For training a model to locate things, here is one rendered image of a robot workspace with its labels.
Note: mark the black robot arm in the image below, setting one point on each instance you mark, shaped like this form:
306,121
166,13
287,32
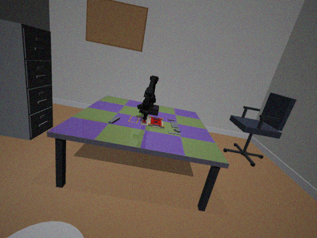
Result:
149,93

